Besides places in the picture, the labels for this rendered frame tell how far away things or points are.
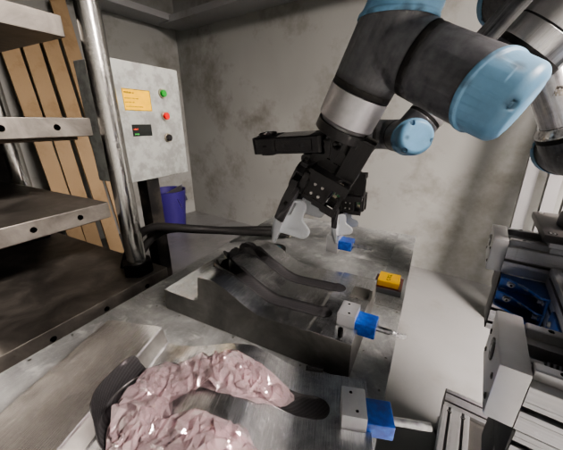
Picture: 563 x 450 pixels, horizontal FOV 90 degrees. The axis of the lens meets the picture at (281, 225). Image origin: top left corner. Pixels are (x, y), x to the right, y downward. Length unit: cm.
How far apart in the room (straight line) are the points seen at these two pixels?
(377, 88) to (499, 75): 11
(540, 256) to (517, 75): 67
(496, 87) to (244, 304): 55
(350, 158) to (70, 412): 51
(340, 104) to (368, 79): 4
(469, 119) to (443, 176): 237
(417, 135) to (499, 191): 207
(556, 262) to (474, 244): 189
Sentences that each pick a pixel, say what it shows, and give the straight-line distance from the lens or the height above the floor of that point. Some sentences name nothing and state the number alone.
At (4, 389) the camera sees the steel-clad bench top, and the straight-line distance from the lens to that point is 82.
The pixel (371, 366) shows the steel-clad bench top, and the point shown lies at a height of 80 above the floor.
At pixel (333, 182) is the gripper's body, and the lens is 40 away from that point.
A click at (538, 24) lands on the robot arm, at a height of 137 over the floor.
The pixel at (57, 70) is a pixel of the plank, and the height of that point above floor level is 171.
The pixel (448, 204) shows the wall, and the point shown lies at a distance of 274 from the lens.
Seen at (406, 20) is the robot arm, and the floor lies 137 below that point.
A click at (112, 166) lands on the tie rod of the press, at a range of 99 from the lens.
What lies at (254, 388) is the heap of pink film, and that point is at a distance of 50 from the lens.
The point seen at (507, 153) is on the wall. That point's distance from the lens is 267.
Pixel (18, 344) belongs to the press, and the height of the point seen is 78.
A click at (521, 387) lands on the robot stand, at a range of 50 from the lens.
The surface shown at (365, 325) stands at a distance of 61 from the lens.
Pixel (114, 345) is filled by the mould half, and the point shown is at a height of 91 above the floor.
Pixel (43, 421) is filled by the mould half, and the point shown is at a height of 91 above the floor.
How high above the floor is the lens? 128
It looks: 20 degrees down
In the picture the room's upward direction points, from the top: straight up
